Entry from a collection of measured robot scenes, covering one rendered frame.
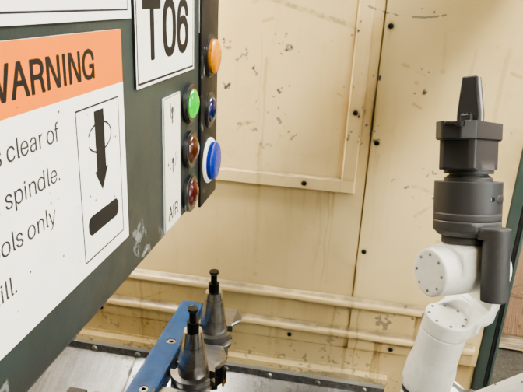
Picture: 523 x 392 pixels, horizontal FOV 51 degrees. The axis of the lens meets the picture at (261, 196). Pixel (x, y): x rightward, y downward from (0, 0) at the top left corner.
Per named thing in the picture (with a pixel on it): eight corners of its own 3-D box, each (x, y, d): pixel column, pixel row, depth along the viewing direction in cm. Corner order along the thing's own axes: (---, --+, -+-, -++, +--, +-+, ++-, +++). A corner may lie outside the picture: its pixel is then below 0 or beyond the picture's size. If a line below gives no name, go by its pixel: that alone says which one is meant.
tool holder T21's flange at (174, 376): (183, 366, 83) (183, 352, 82) (220, 376, 81) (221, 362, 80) (163, 393, 77) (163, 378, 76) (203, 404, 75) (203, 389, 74)
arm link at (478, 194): (521, 124, 75) (518, 211, 76) (454, 126, 82) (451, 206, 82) (486, 118, 66) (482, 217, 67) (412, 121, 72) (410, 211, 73)
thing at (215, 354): (229, 350, 86) (229, 345, 85) (221, 371, 81) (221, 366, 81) (187, 344, 87) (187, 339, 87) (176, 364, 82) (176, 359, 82)
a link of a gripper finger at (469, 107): (483, 75, 72) (482, 122, 73) (460, 77, 74) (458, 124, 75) (479, 74, 71) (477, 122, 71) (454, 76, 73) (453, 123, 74)
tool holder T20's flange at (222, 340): (197, 329, 92) (197, 316, 91) (233, 330, 92) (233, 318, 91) (191, 351, 86) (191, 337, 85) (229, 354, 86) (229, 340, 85)
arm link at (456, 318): (487, 235, 79) (459, 312, 84) (437, 238, 75) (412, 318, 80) (521, 258, 73) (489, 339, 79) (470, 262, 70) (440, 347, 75)
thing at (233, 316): (244, 313, 96) (244, 309, 96) (237, 330, 91) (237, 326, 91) (205, 307, 97) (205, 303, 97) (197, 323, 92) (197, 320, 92)
